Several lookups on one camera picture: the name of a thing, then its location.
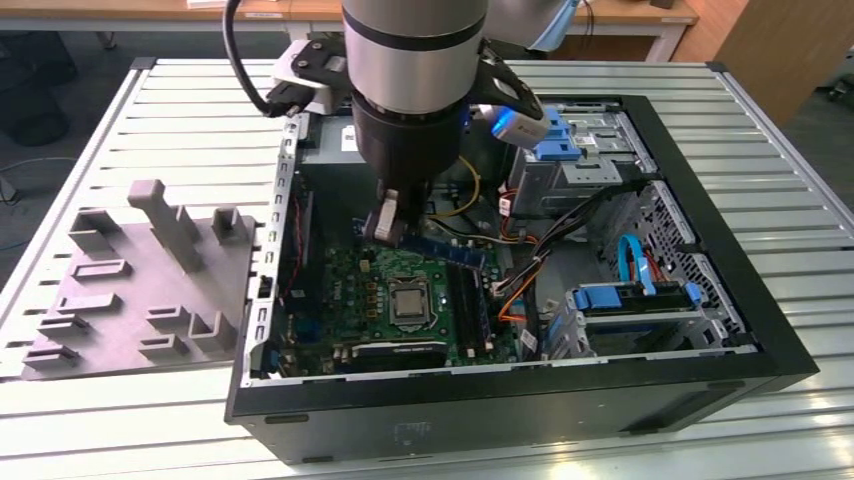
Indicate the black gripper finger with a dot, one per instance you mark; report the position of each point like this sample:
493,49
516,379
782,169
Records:
385,220

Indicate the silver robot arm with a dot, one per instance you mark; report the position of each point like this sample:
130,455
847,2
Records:
413,60

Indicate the black RAM slot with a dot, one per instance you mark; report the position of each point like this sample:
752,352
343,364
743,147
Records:
457,310

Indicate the grey power supply unit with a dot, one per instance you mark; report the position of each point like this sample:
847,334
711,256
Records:
327,200

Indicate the silver CPU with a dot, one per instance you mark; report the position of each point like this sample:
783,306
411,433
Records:
408,304

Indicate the green motherboard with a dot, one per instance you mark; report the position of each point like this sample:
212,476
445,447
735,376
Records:
353,320

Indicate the blue drive carrier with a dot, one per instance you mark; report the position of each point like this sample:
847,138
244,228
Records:
560,150

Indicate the black graphics card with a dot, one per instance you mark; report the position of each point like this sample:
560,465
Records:
400,352

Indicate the silver metal drive cage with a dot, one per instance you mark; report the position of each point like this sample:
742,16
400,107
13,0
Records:
587,175

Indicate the blue carrier with disk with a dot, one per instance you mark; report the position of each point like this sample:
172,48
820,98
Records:
600,299

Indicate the grey parts rack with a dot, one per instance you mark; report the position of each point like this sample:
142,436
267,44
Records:
133,290

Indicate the black PC case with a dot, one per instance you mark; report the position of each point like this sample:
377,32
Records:
467,425

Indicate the silver metal disk bay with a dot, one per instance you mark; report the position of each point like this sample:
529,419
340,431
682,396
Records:
640,320

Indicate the wooden desk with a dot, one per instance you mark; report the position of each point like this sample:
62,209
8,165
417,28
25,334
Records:
133,12

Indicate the black chair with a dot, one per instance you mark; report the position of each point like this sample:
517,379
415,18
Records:
33,100

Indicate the wooden cabinet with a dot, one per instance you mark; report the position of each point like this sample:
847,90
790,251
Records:
767,50

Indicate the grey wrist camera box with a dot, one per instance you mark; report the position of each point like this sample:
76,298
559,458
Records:
313,95
523,130

